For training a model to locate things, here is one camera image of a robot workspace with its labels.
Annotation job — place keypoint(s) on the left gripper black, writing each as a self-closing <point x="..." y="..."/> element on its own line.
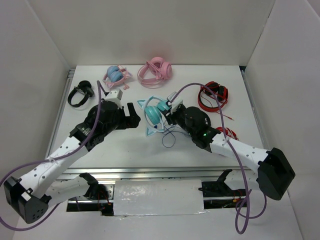
<point x="131" y="121"/>

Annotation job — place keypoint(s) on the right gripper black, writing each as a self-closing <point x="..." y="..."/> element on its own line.
<point x="170" y="118"/>

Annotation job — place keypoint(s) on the teal cat ear headphones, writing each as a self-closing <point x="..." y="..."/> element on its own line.
<point x="153" y="114"/>

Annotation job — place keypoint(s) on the red white headphones under arm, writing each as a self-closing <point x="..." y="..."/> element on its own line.
<point x="230" y="133"/>

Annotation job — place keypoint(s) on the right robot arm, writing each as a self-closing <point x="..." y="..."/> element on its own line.
<point x="273" y="170"/>

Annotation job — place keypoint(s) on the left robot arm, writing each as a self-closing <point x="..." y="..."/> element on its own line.
<point x="33" y="193"/>

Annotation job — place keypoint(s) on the red black headphones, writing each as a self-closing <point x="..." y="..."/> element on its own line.
<point x="213" y="98"/>

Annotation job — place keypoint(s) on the pink blue cat headphones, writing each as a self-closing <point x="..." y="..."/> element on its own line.
<point x="115" y="76"/>

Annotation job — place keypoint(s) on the pink over-ear headphones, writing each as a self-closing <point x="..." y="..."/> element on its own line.
<point x="155" y="72"/>

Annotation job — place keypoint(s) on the black headphones far left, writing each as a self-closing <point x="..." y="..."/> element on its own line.
<point x="83" y="89"/>

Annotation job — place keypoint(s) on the pink earbuds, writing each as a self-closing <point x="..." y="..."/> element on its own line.
<point x="125" y="86"/>

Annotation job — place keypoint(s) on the white foam cover panel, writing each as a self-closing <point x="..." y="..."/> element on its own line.
<point x="158" y="198"/>

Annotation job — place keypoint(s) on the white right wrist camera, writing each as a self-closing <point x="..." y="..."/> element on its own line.
<point x="174" y="101"/>

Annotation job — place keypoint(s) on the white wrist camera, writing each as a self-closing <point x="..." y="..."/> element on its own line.
<point x="174" y="101"/>
<point x="115" y="96"/>

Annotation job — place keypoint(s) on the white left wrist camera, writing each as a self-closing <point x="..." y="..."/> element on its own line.
<point x="115" y="96"/>

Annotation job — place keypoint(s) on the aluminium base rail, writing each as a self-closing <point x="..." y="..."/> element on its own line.
<point x="146" y="173"/>

